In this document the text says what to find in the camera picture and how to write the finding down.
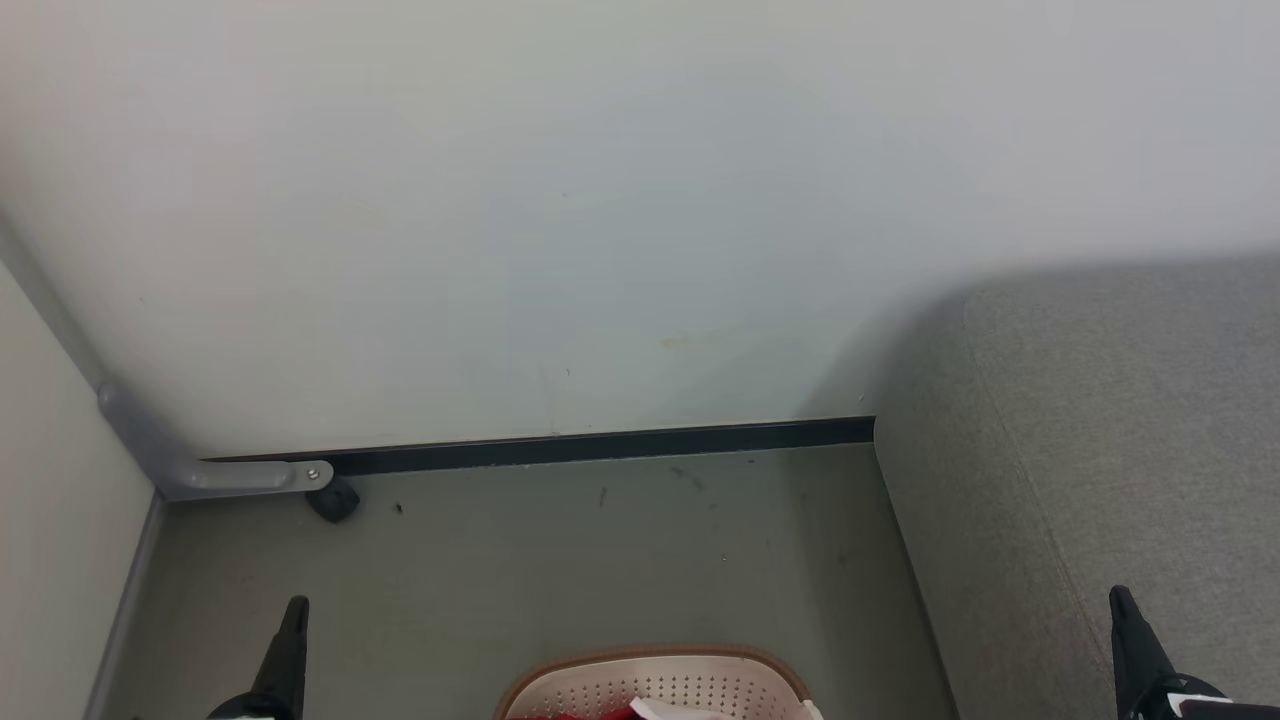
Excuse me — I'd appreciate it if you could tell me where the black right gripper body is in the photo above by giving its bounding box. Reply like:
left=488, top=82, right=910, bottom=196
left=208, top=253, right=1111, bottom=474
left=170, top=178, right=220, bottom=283
left=1125, top=678, right=1280, bottom=720

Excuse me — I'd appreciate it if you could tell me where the grey metal partition foot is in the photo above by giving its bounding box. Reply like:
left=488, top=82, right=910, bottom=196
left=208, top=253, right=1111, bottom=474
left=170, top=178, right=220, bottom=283
left=96, top=384, right=335, bottom=502

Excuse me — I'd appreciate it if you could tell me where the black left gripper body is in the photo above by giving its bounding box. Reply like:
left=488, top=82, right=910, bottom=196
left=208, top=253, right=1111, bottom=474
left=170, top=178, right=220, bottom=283
left=205, top=698, right=301, bottom=720

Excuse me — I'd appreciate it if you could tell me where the black wall baseboard strip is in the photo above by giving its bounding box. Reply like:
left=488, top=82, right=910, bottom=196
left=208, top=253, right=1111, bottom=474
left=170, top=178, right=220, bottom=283
left=205, top=416, right=876, bottom=477

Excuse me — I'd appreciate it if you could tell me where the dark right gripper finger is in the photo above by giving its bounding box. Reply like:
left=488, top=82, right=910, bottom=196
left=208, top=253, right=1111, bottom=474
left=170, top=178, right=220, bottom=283
left=1108, top=585, right=1179, bottom=719

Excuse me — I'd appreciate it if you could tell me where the red and white garment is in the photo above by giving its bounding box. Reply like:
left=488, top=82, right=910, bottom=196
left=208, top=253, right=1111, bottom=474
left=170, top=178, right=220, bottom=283
left=505, top=697, right=801, bottom=720

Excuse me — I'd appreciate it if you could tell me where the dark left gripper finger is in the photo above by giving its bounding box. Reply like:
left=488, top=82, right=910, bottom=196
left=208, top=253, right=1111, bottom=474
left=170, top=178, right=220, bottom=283
left=246, top=596, right=311, bottom=720

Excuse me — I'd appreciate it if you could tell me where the white perforated laundry basket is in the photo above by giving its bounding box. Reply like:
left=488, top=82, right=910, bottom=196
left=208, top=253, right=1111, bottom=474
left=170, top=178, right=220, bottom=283
left=493, top=645, right=824, bottom=720

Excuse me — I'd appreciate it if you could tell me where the black caster wheel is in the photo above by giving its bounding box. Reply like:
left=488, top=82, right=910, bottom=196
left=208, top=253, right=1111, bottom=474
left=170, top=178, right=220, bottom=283
left=306, top=477, right=361, bottom=524

